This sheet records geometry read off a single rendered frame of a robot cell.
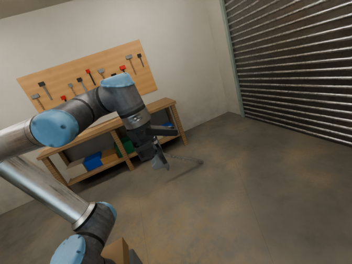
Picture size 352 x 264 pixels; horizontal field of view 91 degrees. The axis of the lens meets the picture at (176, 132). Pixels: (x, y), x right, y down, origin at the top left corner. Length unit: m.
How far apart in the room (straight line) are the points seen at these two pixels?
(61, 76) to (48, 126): 2.98
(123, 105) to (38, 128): 0.21
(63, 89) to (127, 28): 1.48
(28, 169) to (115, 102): 0.58
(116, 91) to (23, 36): 3.16
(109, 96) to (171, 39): 3.11
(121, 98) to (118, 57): 2.85
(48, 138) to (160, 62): 3.10
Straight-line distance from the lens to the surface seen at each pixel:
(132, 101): 0.53
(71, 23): 3.52
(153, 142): 0.59
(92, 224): 1.03
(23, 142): 0.59
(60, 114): 0.49
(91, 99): 0.58
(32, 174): 1.00
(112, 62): 3.36
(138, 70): 3.37
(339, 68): 2.39
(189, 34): 3.74
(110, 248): 1.23
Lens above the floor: 1.45
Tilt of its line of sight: 22 degrees down
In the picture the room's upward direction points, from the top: 20 degrees counter-clockwise
